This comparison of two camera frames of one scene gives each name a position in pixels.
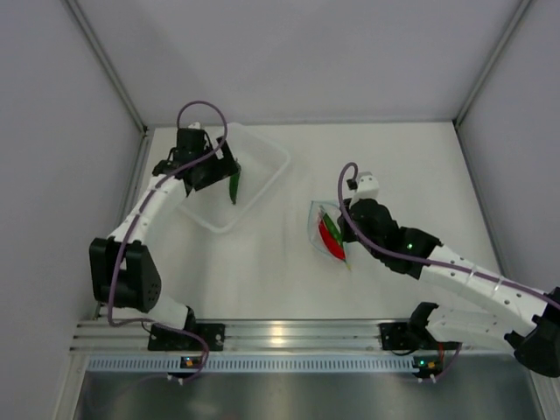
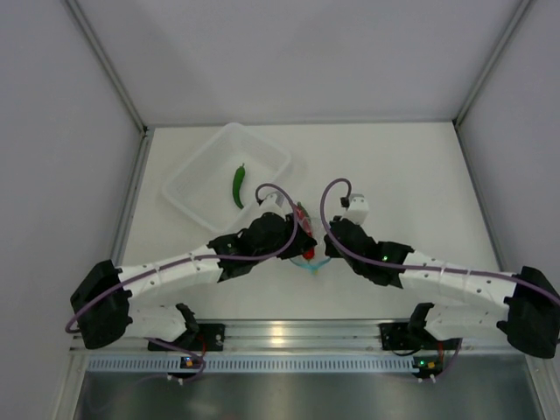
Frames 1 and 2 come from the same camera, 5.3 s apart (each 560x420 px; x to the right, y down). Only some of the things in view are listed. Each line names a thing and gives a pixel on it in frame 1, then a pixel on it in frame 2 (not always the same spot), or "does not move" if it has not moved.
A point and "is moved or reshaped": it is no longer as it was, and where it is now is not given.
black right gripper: (347, 234) to (331, 248)
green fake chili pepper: (234, 185) is moved or reshaped
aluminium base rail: (106, 335) does not move
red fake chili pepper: (334, 248) is moved or reshaped
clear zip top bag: (325, 231) is moved or reshaped
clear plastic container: (262, 157) does not move
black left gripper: (226, 167) to (305, 242)
